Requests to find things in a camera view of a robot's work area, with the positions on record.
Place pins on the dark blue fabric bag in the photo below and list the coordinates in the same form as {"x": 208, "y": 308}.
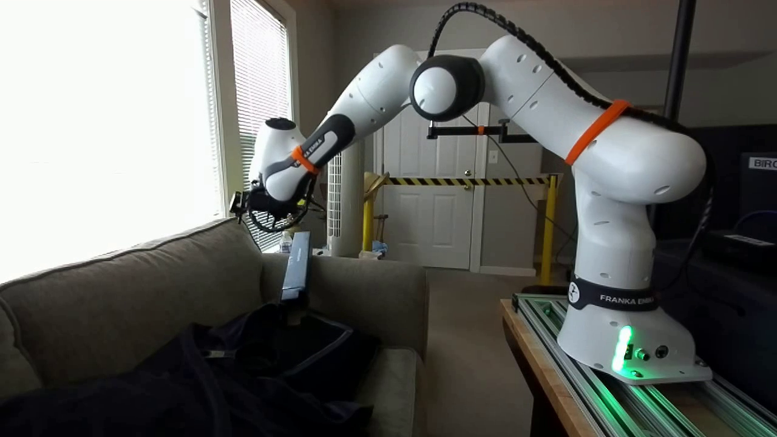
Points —
{"x": 244, "y": 364}

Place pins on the bright window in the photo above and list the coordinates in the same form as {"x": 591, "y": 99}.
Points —
{"x": 104, "y": 121}

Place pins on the yellow post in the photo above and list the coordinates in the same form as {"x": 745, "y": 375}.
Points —
{"x": 367, "y": 218}
{"x": 549, "y": 234}

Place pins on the aluminium rail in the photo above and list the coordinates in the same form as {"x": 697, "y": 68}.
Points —
{"x": 646, "y": 412}

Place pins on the yellow black barrier tape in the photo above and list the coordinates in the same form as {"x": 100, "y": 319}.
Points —
{"x": 470, "y": 179}

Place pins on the long dark grey remote box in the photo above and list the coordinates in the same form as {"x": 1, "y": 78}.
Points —
{"x": 297, "y": 263}

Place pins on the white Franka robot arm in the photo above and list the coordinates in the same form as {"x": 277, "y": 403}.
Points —
{"x": 622, "y": 161}

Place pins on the black vertical pole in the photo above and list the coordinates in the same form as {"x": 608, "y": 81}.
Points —
{"x": 681, "y": 57}

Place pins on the black horizontal mount bar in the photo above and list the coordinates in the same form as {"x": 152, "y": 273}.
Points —
{"x": 487, "y": 128}

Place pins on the black equipment cabinet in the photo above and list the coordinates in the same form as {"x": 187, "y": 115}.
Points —
{"x": 728, "y": 324}

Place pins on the wooden table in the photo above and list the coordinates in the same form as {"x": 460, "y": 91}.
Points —
{"x": 541, "y": 364}

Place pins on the window with blinds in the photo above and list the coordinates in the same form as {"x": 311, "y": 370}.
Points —
{"x": 259, "y": 72}

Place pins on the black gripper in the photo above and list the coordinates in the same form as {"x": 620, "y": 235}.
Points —
{"x": 262, "y": 206}

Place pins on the white panel door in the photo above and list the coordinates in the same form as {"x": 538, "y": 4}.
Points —
{"x": 427, "y": 225}

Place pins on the white tower heater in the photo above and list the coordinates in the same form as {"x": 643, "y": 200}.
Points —
{"x": 345, "y": 210}

